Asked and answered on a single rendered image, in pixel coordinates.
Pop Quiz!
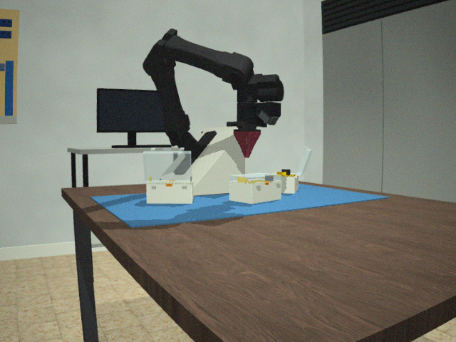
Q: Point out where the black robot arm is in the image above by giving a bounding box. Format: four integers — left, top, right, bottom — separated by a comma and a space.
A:
142, 28, 284, 164

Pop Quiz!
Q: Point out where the blue bench mat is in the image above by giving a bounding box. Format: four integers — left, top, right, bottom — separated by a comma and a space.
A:
90, 184, 390, 228

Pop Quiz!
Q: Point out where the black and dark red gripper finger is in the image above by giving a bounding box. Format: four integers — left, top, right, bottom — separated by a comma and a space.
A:
234, 131, 255, 158
242, 132, 261, 156

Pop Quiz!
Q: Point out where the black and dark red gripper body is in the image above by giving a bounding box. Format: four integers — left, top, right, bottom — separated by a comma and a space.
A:
227, 102, 267, 132

